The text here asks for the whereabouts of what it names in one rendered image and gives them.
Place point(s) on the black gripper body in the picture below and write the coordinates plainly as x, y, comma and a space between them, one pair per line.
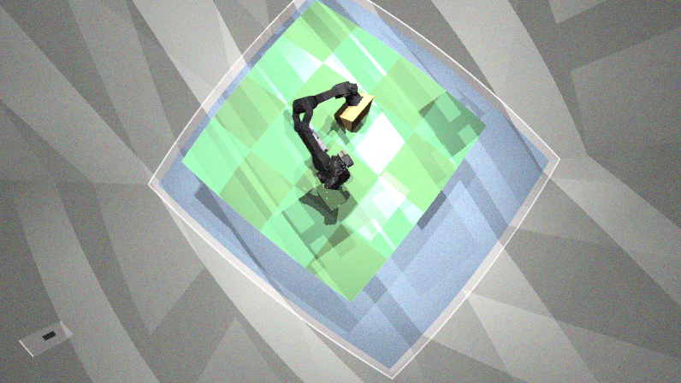
347, 160

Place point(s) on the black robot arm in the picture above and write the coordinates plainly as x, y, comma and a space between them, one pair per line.
326, 165

